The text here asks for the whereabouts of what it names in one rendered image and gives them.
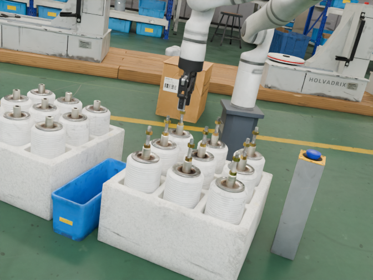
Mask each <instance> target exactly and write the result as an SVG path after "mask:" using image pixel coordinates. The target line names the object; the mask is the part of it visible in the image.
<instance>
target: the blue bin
mask: <svg viewBox="0 0 373 280"><path fill-rule="evenodd" d="M126 165H127V163H125V162H122V161H119V160H116V159H113V158H107V159H105V160H104V161H102V162H100V163H99V164H97V165H96V166H94V167H92V168H91V169H89V170H87V171H86V172H84V173H82V174H81V175H79V176H78V177H76V178H74V179H73V180H71V181H69V182H68V183H66V184H64V185H63V186H61V187H59V188H58V189H56V190H55V191H53V192H52V194H51V199H52V200H53V231H54V232H56V233H58V234H61V235H63V236H65V237H68V238H70V239H73V240H75V241H78V242H80V241H82V240H84V239H85V237H87V236H88V235H89V234H90V233H92V232H93V231H94V230H95V229H96V228H97V227H98V226H99V217H100V206H101V200H102V189H103V183H105V182H106V181H107V180H110V179H111V178H112V177H113V176H115V175H116V174H118V173H119V172H120V171H122V170H123V169H125V168H126Z"/></svg>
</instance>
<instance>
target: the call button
mask: <svg viewBox="0 0 373 280"><path fill-rule="evenodd" d="M306 154H307V156H308V157H309V158H312V159H319V158H320V157H321V153H320V152H319V151H316V150H314V149H308V150H306Z"/></svg>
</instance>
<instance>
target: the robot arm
mask: <svg viewBox="0 0 373 280"><path fill-rule="evenodd" d="M186 1H187V4H188V6H189V7H190V8H191V9H192V12H191V16H190V19H189V20H188V21H187V22H186V25H185V29H184V36H183V41H182V45H181V48H180V47H178V46H172V47H169V48H167V49H166V50H165V55H167V56H179V62H178V67H179V68H180V69H182V70H183V71H184V73H183V75H181V78H179V85H178V93H177V97H178V98H179V100H178V107H177V110H179V111H184V110H185V106H188V105H190V99H191V94H192V93H193V90H194V87H195V82H196V77H197V72H201V71H202V70H203V65H204V59H205V53H206V42H207V39H208V32H209V26H210V23H211V20H212V18H213V15H214V12H215V8H216V7H220V6H232V5H236V4H242V3H247V2H251V1H254V0H186ZM321 1H323V0H269V2H268V3H267V4H266V5H264V6H263V7H262V8H261V9H259V10H258V11H257V12H255V13H254V14H252V15H250V16H249V17H248V18H247V19H246V20H245V22H244V23H243V25H242V28H241V37H242V39H243V40H244V41H245V42H248V43H252V44H258V46H257V47H256V48H255V49H254V50H251V51H248V52H243V53H242V54H241V56H240V61H239V66H238V71H237V75H236V80H235V84H234V89H233V94H232V98H231V102H230V105H231V106H232V107H234V108H237V109H241V110H245V111H252V110H253V109H254V106H255V102H256V98H257V94H258V90H259V86H260V81H261V76H262V73H263V69H264V64H265V61H266V58H267V56H268V52H269V48H270V45H271V41H272V38H273V35H274V29H275V28H279V27H282V26H285V25H286V24H288V23H289V22H291V21H292V20H293V19H295V18H296V17H297V16H298V15H300V14H302V13H303V12H304V11H306V10H307V9H309V8H310V7H312V6H314V5H316V4H318V3H320V2H321ZM182 91H184V94H182Z"/></svg>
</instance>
